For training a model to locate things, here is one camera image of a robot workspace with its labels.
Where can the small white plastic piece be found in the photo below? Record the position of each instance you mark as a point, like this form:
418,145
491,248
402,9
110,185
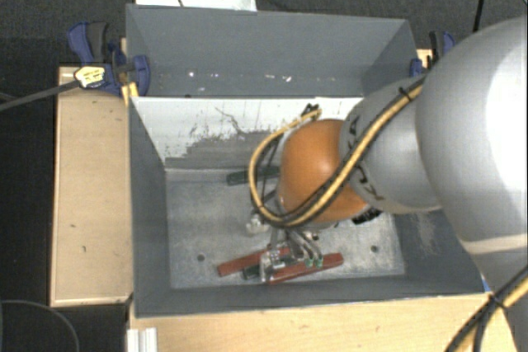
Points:
255,226

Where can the dark green flat block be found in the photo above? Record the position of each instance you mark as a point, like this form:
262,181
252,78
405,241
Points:
238,177
251,272

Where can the grey metal bin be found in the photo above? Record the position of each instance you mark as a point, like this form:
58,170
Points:
206,53

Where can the black cylinder on white bracket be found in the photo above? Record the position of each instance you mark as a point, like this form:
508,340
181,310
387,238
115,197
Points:
365,216

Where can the pale wood flat board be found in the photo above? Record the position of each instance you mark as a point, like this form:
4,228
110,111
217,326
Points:
92,193

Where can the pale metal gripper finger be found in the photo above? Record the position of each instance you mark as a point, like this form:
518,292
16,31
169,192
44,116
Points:
271,273
274,257

